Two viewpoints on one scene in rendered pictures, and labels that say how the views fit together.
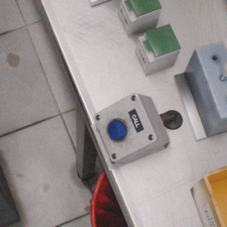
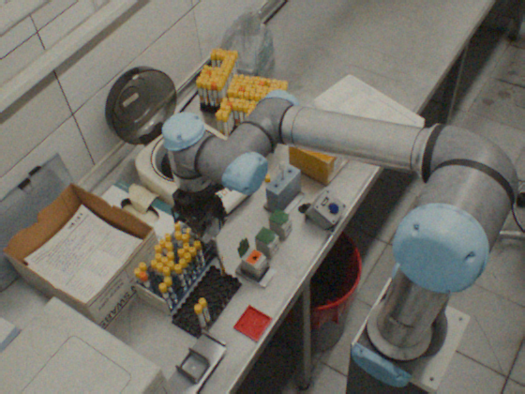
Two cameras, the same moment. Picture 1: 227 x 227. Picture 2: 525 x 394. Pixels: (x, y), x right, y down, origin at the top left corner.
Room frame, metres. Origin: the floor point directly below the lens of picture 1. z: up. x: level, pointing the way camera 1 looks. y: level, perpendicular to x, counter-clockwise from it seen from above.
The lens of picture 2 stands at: (0.69, 0.78, 2.19)
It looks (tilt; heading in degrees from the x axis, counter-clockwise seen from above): 50 degrees down; 253
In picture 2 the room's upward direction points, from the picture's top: 8 degrees counter-clockwise
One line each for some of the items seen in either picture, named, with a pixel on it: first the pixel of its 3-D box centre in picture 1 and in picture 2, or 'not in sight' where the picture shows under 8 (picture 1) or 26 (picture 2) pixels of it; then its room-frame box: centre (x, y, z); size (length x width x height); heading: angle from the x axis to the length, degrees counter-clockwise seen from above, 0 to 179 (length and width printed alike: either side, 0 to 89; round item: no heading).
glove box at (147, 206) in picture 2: not in sight; (143, 212); (0.66, -0.24, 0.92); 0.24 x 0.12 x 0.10; 123
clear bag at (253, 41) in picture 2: not in sight; (244, 40); (0.16, -0.72, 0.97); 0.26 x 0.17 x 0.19; 48
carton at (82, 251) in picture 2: not in sight; (86, 254); (0.83, -0.15, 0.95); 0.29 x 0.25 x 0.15; 123
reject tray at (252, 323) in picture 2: not in sight; (253, 323); (0.52, 0.16, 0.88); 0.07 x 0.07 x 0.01; 33
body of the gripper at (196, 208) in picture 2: not in sight; (196, 200); (0.56, 0.04, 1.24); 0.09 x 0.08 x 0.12; 34
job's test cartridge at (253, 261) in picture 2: not in sight; (254, 264); (0.46, 0.04, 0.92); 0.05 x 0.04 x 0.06; 123
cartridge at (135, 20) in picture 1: (139, 11); (266, 242); (0.41, -0.01, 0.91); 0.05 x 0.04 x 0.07; 123
